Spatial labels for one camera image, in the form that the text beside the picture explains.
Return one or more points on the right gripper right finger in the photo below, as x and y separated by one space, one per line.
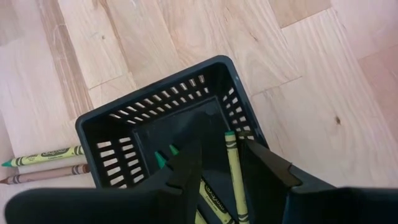
264 174

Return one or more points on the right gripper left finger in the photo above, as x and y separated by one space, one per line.
186 174

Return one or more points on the green crayon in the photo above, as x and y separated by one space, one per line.
236 174
160 159
214 199
43 156

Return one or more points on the brown crayon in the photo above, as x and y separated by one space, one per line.
46 175

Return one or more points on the black plastic basket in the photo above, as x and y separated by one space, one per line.
174 124

